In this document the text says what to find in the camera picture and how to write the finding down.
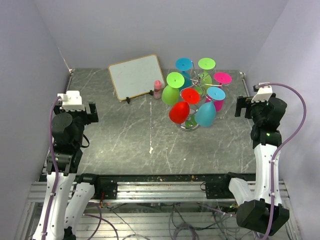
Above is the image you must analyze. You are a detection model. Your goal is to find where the pink wine glass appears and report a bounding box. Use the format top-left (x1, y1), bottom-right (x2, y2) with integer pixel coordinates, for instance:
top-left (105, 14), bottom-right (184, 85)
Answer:
top-left (213, 72), bottom-right (232, 112)

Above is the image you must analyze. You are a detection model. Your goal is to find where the blue wine glass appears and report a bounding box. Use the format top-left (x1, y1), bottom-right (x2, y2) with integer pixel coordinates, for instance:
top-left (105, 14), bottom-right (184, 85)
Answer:
top-left (175, 57), bottom-right (193, 91)
top-left (194, 86), bottom-right (219, 127)

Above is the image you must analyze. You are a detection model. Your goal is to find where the green wine glass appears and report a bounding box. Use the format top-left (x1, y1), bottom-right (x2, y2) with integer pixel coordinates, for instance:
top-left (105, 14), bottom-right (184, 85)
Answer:
top-left (161, 72), bottom-right (185, 106)
top-left (194, 57), bottom-right (216, 95)

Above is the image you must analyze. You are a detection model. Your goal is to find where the red wine glass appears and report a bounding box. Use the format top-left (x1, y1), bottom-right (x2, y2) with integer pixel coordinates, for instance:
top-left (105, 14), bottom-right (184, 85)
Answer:
top-left (169, 88), bottom-right (200, 124)

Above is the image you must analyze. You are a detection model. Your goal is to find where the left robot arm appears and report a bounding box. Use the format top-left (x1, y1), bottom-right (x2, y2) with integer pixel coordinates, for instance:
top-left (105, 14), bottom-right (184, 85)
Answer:
top-left (32, 99), bottom-right (102, 240)

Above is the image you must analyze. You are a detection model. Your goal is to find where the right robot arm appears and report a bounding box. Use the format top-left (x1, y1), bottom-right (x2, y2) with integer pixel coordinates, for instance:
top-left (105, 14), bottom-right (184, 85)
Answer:
top-left (220, 94), bottom-right (290, 237)

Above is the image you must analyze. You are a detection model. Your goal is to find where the chrome wine glass rack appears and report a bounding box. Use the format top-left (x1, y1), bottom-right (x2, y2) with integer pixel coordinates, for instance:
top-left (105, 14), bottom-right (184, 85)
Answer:
top-left (179, 60), bottom-right (219, 132)

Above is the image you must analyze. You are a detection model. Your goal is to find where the small pink bottle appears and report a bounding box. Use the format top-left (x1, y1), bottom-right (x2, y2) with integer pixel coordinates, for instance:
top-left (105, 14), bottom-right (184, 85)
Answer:
top-left (153, 80), bottom-right (162, 100)

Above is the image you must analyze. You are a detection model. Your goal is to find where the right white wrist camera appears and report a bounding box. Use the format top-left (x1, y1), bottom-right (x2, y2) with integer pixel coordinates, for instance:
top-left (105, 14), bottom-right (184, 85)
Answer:
top-left (251, 82), bottom-right (273, 103)

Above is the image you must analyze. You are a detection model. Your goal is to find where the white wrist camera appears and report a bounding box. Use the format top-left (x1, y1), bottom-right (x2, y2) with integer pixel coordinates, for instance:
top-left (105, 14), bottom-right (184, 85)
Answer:
top-left (251, 82), bottom-right (273, 103)
top-left (57, 90), bottom-right (85, 112)

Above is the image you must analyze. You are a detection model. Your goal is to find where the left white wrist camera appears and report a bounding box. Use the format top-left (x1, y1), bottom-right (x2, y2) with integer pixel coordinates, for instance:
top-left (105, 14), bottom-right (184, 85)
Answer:
top-left (57, 90), bottom-right (85, 112)

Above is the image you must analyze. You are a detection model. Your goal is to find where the small whiteboard with wooden frame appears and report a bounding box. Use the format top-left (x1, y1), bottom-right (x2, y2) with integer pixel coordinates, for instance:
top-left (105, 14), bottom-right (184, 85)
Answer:
top-left (108, 54), bottom-right (166, 101)

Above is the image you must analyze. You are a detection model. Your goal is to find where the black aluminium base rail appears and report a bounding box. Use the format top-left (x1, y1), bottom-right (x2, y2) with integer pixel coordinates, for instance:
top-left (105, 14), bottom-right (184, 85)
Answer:
top-left (27, 180), bottom-right (290, 204)

